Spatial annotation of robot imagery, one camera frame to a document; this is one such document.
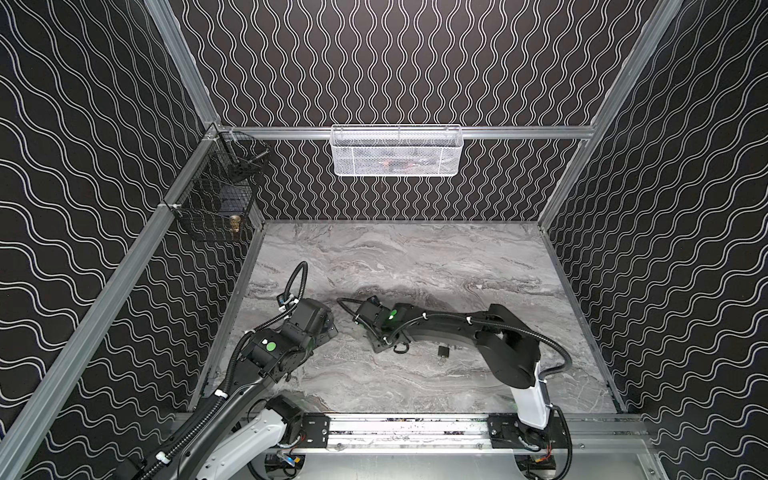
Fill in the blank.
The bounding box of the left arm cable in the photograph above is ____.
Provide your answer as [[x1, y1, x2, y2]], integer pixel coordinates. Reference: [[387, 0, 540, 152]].
[[134, 260, 310, 480]]

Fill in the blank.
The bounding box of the white mesh basket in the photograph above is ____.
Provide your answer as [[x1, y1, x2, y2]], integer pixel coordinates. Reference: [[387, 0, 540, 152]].
[[329, 124, 464, 177]]

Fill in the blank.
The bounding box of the black wire basket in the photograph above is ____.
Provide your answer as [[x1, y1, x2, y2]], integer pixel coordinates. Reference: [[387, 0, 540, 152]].
[[164, 123, 272, 245]]

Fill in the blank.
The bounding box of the brass object in basket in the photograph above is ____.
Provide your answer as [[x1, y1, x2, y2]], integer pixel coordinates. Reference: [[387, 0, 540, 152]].
[[229, 215, 242, 234]]

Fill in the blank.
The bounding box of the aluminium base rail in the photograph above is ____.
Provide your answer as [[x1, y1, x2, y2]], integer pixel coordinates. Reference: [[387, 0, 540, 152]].
[[291, 413, 570, 454]]

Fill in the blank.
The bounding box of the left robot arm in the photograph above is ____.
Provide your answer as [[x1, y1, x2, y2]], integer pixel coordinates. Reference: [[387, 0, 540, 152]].
[[112, 299, 336, 479]]

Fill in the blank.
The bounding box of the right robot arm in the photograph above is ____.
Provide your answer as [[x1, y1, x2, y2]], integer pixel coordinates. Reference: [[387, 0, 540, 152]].
[[338, 297, 571, 431]]

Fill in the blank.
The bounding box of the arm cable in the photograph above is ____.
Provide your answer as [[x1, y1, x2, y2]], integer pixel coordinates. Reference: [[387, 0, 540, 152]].
[[134, 260, 310, 480], [335, 296, 574, 382]]

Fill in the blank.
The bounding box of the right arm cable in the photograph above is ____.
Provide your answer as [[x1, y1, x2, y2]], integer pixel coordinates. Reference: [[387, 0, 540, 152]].
[[335, 296, 574, 382]]

